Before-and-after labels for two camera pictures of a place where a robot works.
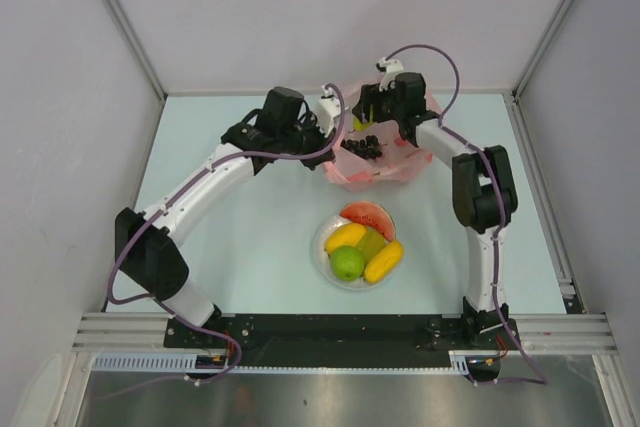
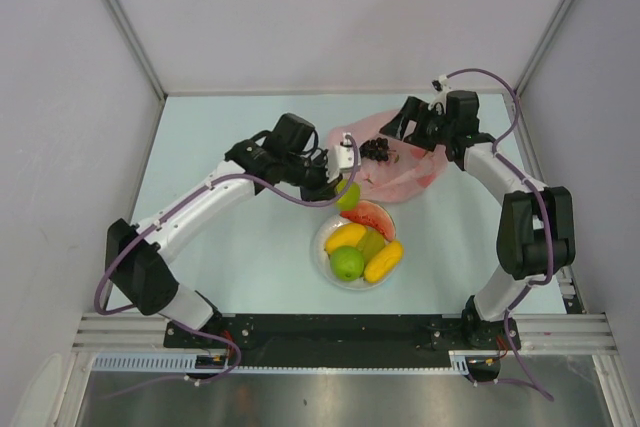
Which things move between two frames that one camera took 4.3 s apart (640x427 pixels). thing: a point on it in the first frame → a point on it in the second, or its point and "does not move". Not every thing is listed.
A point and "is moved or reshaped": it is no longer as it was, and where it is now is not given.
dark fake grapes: [369, 148] is moved or reshaped
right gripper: [371, 96] → [417, 111]
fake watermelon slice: [372, 214] does not move
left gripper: [321, 142] → [323, 190]
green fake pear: [360, 126] → [350, 198]
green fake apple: [347, 263] does not move
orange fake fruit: [384, 262] does not move
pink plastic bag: [372, 154] is moved or reshaped
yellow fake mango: [344, 235] does not move
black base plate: [343, 340] does not move
